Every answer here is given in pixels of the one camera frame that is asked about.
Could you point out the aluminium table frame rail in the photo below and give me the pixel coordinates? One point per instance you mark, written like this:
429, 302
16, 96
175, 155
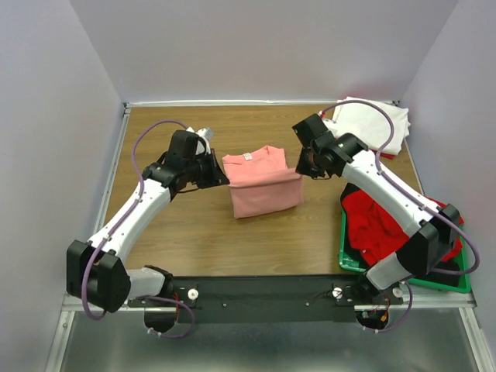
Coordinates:
71, 305

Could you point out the pink t shirt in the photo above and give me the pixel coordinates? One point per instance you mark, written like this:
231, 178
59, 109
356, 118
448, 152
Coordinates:
260, 182

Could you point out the folded white t shirt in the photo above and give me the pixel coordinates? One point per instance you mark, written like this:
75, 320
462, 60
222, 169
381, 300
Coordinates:
370, 126

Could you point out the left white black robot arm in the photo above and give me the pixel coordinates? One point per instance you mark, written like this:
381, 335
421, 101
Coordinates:
96, 271

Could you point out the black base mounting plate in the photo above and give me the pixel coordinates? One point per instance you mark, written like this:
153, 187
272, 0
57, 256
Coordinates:
286, 298

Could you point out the folded red t shirt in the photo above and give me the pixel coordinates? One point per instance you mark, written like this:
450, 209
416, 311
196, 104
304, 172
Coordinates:
384, 155

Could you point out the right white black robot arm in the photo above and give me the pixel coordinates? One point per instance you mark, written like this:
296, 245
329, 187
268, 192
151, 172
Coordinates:
432, 230

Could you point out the crumpled red t shirt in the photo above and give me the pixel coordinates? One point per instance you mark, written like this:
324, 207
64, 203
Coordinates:
372, 233

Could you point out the green plastic bin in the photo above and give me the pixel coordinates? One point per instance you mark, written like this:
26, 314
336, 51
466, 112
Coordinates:
351, 259

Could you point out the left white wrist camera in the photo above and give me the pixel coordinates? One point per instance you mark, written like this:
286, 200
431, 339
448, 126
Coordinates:
204, 138

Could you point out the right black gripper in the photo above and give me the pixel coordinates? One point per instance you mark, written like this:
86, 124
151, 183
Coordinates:
301, 167

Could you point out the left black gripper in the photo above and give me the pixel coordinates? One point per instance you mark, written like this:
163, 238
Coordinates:
216, 176

